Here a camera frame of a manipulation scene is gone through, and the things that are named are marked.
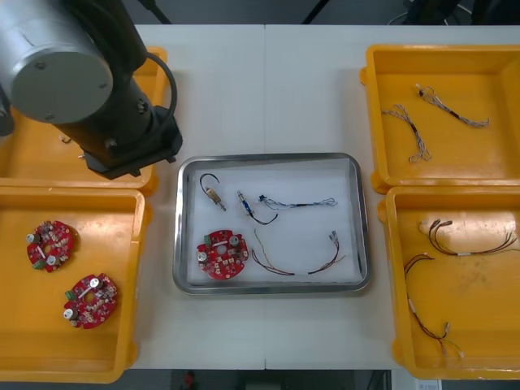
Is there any black equipment base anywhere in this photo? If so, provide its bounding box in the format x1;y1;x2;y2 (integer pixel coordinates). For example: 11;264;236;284
405;0;462;25

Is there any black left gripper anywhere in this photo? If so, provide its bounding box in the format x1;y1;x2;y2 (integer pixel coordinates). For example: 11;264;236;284
83;116;184;182

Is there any blue-white twisted wire harness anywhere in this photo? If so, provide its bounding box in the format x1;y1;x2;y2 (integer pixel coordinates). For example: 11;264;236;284
255;194;339;212
415;83;492;129
380;104;432;163

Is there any metal solenoid with white label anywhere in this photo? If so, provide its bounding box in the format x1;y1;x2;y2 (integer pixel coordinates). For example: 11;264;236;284
198;173;229;213

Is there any black stand leg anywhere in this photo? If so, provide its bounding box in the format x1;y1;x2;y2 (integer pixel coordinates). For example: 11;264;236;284
136;0;173;25
301;0;331;24

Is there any metal solenoid with blue label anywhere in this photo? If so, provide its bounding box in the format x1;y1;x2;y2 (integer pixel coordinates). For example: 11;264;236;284
236;190;280;226

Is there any round red circuit board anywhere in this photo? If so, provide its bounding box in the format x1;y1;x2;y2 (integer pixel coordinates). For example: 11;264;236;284
25;219;80;274
63;273;119;330
195;228;250;282

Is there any steel tray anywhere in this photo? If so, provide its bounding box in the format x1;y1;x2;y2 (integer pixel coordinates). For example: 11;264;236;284
171;152;375;297

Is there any red black green-yellow wire harness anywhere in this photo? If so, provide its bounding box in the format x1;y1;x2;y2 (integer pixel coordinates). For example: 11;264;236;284
251;227;347;278
403;253;465;359
418;219;520;258

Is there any yellow-orange plastic bin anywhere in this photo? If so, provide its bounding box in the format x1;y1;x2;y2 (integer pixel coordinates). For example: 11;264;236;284
0;46;170;197
0;185;154;385
377;185;520;381
359;43;520;194

